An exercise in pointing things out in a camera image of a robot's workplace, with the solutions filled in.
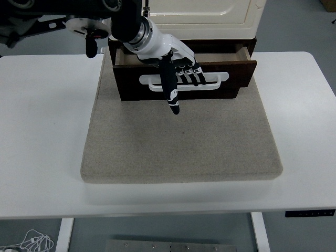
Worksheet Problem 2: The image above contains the beige felt mat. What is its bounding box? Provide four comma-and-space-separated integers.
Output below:
80, 51, 284, 183

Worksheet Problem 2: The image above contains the dark wooden drawer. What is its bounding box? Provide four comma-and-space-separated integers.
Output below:
112, 43, 258, 102

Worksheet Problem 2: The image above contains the white cable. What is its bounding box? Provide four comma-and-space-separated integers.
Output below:
0, 229, 55, 252

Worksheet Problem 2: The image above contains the black table control panel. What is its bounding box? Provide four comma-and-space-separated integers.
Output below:
285, 209, 336, 218

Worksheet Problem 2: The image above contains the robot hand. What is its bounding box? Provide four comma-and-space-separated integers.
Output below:
123, 22, 207, 116

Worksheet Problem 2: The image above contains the white drawer handle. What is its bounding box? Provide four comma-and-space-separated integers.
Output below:
139, 72, 229, 92

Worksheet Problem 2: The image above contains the white table leg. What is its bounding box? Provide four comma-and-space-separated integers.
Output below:
55, 217, 75, 252
250, 212, 271, 252

